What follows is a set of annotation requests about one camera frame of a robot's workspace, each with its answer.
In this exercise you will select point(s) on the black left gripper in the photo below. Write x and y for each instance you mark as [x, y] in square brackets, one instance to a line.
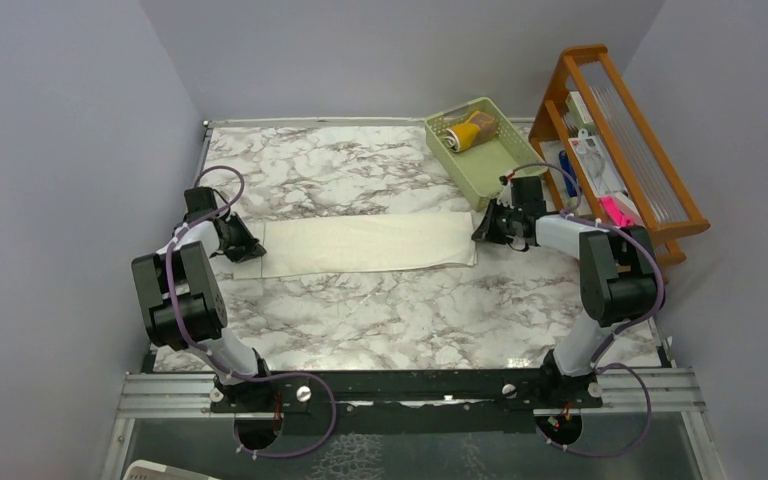
[250, 246]

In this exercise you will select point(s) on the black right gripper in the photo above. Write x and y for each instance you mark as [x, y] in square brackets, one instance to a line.
[487, 231]

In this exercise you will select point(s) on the cream white towel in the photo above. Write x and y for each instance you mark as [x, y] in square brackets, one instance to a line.
[359, 244]

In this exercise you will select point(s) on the brown yellow bear towel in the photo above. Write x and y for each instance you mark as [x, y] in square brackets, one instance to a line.
[478, 128]

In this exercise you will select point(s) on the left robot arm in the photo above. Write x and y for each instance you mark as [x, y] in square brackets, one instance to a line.
[179, 297]

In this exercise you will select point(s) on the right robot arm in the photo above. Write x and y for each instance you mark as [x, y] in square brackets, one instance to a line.
[620, 281]

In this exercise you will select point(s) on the light green plastic basket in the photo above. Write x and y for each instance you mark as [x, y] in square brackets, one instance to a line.
[476, 171]

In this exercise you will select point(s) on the blue item on rack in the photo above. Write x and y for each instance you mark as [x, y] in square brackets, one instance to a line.
[569, 175]

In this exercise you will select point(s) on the white packaged item on rack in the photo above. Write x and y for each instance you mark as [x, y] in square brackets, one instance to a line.
[596, 163]

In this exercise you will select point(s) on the pink item on rack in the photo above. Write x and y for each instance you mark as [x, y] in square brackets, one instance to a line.
[621, 210]

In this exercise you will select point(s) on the small box on rack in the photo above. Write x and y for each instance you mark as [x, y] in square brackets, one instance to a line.
[579, 113]

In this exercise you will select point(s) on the orange wooden rack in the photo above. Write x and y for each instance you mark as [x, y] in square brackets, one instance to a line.
[667, 208]

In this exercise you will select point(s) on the white bin corner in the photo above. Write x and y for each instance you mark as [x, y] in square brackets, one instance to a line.
[147, 470]

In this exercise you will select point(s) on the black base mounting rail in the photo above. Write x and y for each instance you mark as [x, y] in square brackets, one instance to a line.
[394, 402]

